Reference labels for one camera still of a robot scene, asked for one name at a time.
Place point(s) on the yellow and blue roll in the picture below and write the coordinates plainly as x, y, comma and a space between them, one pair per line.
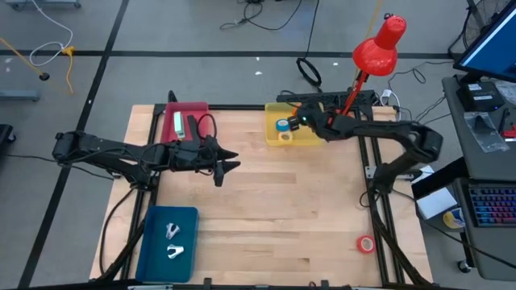
453, 219

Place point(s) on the red desk lamp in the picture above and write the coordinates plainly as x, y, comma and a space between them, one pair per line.
379, 54

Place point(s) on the white box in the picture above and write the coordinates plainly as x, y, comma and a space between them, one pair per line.
435, 203

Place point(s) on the black metal rig frame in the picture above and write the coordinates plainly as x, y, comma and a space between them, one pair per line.
242, 107

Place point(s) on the black stapler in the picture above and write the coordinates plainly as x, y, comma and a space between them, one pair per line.
192, 127

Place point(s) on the yellow plastic bin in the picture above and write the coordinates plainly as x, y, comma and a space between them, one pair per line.
274, 108

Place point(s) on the blue plastic bin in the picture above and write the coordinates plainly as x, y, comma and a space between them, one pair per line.
153, 225

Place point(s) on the black floor fan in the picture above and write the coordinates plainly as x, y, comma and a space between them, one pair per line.
479, 20

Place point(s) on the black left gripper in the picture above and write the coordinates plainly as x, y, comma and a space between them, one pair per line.
191, 157

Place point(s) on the grey cart base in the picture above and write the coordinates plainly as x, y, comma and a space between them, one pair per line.
18, 95
40, 4

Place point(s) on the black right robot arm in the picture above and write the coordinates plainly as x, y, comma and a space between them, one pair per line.
383, 129

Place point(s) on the white power adapter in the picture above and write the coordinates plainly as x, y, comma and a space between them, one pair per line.
387, 96

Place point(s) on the red tape roll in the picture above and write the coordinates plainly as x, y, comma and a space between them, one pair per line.
359, 244

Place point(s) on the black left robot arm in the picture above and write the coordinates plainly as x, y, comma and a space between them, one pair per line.
113, 155

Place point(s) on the orange tape roll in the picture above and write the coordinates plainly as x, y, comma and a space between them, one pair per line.
295, 110

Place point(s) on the pink plastic bin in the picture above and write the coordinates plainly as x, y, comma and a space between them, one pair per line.
169, 121

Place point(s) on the computer monitor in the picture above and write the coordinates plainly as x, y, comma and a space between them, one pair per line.
492, 48

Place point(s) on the grey desk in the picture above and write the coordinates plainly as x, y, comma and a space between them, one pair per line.
483, 165

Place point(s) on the grey keyboard cart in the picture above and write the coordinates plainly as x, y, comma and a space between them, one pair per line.
496, 249

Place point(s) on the clear plastic bag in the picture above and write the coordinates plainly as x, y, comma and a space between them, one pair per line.
483, 133

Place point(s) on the blue tape roll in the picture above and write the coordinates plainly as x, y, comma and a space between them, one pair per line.
278, 125

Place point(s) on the white stapler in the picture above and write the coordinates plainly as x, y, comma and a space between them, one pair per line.
178, 125

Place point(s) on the small black computer box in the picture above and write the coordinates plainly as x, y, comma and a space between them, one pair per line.
479, 98

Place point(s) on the backlit keyboard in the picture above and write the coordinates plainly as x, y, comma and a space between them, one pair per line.
496, 207

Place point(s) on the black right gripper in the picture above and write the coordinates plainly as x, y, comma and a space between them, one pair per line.
314, 121

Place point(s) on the purple staple remover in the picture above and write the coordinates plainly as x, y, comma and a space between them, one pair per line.
174, 229

